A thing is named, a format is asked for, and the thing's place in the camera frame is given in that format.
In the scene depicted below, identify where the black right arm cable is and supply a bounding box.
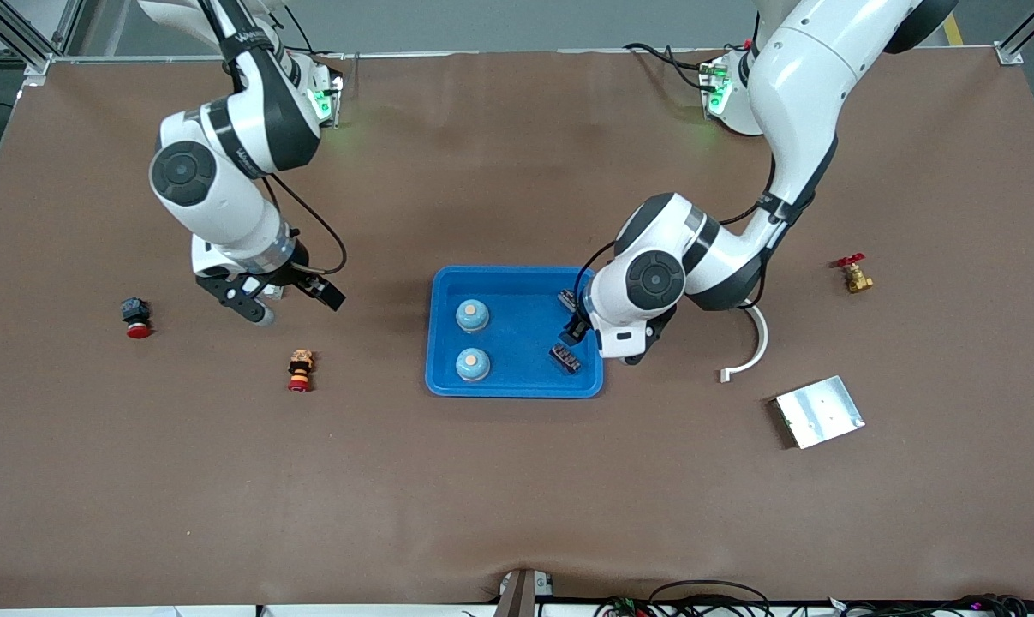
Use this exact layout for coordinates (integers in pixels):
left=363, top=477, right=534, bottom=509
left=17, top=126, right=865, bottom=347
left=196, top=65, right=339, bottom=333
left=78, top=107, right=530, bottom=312
left=195, top=0, right=348, bottom=277

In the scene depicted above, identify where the blue plastic tray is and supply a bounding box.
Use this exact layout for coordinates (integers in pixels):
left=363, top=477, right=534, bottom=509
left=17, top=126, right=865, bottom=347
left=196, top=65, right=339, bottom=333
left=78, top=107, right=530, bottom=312
left=424, top=265, right=605, bottom=399

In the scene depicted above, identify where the black looped cable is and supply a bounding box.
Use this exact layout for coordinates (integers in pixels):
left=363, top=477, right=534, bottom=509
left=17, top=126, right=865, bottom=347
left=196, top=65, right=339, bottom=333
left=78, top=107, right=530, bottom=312
left=649, top=580, right=772, bottom=617

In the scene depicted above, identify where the black red push button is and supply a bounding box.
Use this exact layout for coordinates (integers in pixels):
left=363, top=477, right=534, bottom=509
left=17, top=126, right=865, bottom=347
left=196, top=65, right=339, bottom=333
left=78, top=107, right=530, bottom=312
left=120, top=297, right=152, bottom=340

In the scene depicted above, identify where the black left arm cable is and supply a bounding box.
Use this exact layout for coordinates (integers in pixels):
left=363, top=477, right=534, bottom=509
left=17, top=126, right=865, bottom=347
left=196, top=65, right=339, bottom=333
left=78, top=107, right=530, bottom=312
left=572, top=150, right=826, bottom=335

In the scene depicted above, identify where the black cable bundle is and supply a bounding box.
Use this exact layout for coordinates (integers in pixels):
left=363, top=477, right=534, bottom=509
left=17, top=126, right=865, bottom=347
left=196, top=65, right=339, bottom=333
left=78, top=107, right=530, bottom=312
left=825, top=593, right=1031, bottom=617

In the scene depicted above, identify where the brass valve red handle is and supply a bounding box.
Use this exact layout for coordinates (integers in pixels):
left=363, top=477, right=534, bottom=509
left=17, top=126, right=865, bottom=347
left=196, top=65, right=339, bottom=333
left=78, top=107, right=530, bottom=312
left=832, top=253, right=875, bottom=294

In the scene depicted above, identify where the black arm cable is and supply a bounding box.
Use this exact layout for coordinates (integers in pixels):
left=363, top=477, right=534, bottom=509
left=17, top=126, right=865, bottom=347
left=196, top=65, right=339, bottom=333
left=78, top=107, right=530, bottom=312
left=572, top=150, right=826, bottom=335
left=195, top=0, right=348, bottom=277

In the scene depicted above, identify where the metal clamp bracket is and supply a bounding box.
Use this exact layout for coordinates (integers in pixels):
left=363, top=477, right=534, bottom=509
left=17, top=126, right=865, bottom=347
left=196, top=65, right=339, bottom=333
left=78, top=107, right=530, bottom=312
left=493, top=568, right=556, bottom=617

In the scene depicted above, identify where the silver metal plate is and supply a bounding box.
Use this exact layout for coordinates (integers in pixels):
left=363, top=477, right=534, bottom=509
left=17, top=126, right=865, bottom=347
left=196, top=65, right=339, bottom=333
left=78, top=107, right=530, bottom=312
left=772, top=375, right=866, bottom=450

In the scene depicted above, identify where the white curved plastic bracket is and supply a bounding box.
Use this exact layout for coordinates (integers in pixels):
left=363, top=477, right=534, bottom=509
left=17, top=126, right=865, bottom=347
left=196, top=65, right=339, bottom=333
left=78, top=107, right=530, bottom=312
left=720, top=306, right=769, bottom=384

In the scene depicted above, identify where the black base cable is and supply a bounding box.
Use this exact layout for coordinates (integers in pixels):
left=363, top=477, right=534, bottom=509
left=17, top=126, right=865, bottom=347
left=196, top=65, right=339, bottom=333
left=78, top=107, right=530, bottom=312
left=624, top=41, right=716, bottom=91

